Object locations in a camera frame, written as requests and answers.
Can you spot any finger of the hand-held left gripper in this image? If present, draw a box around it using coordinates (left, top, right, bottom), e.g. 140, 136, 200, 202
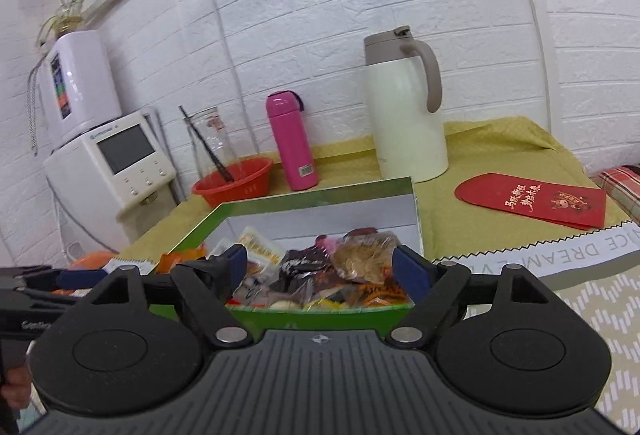
56, 270, 109, 291

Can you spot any red plaid pillow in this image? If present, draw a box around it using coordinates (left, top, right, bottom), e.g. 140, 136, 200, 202
591, 164, 640, 212

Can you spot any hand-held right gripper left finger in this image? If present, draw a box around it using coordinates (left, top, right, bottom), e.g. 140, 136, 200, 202
90, 245, 253, 348

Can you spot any orange bag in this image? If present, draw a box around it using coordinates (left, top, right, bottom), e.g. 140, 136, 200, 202
67, 251, 118, 273

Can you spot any pile of assorted snack packets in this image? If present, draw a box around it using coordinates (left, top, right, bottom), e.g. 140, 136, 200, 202
207, 226, 416, 312

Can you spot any person's left hand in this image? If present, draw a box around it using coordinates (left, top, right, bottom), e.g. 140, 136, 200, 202
0, 364, 32, 409

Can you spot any clear glass with stick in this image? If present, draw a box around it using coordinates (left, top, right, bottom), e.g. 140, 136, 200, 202
179, 106, 236, 183

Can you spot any pink insulated bottle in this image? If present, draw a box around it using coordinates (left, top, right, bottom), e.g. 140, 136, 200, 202
265, 90, 320, 192

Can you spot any cream thermos jug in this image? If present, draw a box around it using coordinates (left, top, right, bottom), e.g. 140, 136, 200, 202
363, 26, 449, 184

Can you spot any yellow green tablecloth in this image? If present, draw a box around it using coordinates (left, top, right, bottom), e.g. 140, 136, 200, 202
117, 115, 640, 281

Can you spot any green cardboard box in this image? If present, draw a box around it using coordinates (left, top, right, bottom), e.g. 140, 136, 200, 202
150, 176, 426, 336

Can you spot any metal flexible hose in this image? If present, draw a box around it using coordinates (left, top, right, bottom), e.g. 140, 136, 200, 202
26, 60, 47, 156

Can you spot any red plastic basket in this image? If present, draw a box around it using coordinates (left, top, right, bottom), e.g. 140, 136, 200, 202
191, 157, 275, 210

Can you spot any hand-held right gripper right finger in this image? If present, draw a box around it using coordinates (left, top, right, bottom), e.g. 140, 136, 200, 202
391, 245, 551, 351

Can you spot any red envelope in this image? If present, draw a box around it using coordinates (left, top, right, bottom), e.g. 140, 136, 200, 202
454, 173, 607, 231

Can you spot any potted green plant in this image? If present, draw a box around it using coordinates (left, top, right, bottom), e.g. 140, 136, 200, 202
37, 0, 99, 48

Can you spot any beige patterned mat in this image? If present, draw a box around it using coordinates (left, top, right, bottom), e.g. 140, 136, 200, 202
547, 257, 640, 435

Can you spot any white appliance with screen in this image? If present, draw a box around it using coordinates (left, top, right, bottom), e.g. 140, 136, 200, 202
44, 111, 178, 242

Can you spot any white water purifier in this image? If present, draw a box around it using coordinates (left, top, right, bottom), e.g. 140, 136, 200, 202
37, 30, 122, 150

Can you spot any orange snack packet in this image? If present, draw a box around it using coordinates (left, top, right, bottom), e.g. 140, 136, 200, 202
159, 251, 207, 276

